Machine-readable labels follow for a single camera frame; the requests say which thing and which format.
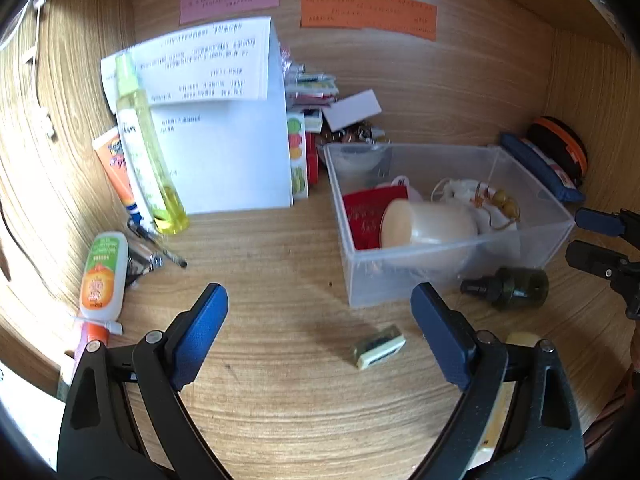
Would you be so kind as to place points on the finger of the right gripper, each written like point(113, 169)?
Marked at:
point(625, 224)
point(603, 263)

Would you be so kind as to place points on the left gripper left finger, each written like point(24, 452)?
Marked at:
point(99, 437)

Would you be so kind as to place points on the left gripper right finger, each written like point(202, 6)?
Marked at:
point(516, 417)

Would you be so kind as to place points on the dark green spray bottle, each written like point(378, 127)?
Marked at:
point(510, 288)

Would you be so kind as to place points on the green bead charm with cord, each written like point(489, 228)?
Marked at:
point(485, 196)

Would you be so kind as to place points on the white drawstring cloth pouch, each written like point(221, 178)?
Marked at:
point(493, 209)

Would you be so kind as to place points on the small green white eraser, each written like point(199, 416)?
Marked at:
point(378, 347)

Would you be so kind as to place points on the pink macaron case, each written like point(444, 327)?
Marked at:
point(412, 194)

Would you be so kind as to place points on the cream lotion bottle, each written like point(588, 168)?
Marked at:
point(408, 223)

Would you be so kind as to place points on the clear plastic storage bin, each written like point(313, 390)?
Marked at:
point(378, 275)

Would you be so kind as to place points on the red fabric pouch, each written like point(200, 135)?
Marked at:
point(365, 210)

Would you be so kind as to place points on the blue patterned pouch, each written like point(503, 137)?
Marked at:
point(545, 169)

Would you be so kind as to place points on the black orange round case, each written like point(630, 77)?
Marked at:
point(562, 144)

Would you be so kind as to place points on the white orange cream tube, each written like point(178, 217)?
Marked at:
point(103, 282)

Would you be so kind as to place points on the yellow liquid spray bottle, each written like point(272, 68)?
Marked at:
point(146, 160)

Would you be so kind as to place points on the white bowl with trinkets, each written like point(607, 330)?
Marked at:
point(366, 147)

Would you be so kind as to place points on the orange toothpaste tube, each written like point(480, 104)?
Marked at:
point(112, 158)

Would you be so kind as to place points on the small white cardboard box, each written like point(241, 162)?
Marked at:
point(346, 112)

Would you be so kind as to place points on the stack of packets and cards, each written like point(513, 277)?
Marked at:
point(307, 93)

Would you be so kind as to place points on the white paper box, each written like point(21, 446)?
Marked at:
point(217, 102)

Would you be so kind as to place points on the orange paper note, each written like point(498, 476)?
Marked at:
point(409, 17)

